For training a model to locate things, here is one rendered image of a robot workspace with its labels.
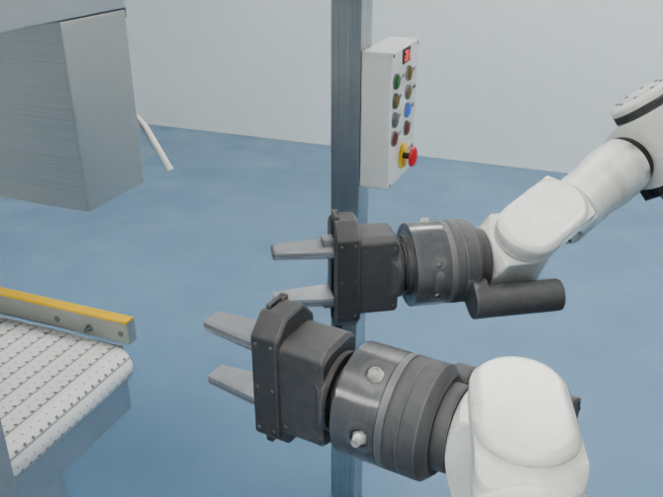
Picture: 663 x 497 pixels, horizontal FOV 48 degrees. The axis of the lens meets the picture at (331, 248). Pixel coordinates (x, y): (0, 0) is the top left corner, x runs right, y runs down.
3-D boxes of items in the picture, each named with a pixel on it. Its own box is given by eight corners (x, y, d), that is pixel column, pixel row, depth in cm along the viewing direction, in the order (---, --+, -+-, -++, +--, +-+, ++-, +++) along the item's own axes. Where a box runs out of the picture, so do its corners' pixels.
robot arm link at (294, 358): (230, 328, 54) (378, 375, 49) (300, 276, 62) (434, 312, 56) (240, 464, 59) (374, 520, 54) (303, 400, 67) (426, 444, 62)
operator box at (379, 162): (413, 164, 157) (419, 37, 146) (389, 190, 143) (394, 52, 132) (386, 160, 159) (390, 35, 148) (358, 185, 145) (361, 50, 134)
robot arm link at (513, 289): (441, 202, 77) (544, 194, 79) (421, 259, 86) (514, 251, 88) (470, 296, 71) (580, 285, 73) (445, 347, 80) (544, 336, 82)
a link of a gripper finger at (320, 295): (275, 304, 75) (335, 298, 76) (271, 289, 78) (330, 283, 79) (275, 318, 76) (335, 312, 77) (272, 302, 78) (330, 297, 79)
